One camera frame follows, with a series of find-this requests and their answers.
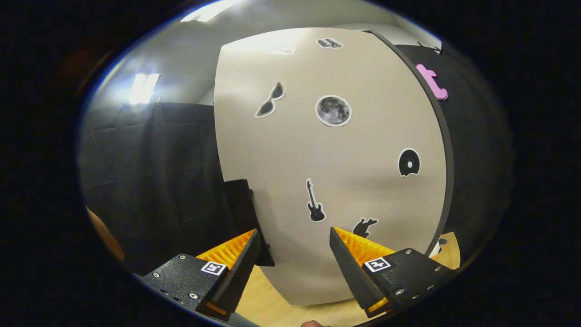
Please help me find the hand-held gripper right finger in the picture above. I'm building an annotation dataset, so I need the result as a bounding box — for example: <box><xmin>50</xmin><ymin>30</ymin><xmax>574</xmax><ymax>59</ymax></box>
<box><xmin>329</xmin><ymin>226</ymin><xmax>457</xmax><ymax>318</ymax></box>

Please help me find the penguin plush toy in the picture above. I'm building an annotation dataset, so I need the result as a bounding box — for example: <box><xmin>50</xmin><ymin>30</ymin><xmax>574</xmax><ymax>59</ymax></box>
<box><xmin>429</xmin><ymin>237</ymin><xmax>449</xmax><ymax>260</ymax></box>

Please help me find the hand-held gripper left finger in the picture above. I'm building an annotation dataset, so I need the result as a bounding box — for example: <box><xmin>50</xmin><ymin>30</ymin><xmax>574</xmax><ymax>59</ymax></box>
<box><xmin>132</xmin><ymin>228</ymin><xmax>263</xmax><ymax>322</ymax></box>

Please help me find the narrow ceiling light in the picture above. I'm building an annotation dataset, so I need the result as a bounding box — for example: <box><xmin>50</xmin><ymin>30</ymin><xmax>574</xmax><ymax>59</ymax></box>
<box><xmin>128</xmin><ymin>73</ymin><xmax>161</xmax><ymax>106</ymax></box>

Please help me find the beige shoe cabinet door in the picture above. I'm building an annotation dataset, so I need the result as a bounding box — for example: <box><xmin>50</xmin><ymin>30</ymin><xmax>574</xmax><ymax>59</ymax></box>
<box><xmin>213</xmin><ymin>27</ymin><xmax>448</xmax><ymax>307</ymax></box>

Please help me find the dark grey shoe cabinet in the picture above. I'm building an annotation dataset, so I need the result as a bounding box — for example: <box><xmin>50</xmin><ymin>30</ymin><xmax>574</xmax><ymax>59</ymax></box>
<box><xmin>363</xmin><ymin>28</ymin><xmax>455</xmax><ymax>259</ymax></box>

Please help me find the large rectangular ceiling light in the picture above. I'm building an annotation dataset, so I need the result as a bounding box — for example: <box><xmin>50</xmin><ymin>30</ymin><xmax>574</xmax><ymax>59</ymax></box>
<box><xmin>181</xmin><ymin>0</ymin><xmax>243</xmax><ymax>22</ymax></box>

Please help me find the black backdrop cloth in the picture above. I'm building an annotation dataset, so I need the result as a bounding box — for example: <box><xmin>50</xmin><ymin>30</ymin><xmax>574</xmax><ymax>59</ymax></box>
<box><xmin>79</xmin><ymin>41</ymin><xmax>513</xmax><ymax>277</ymax></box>

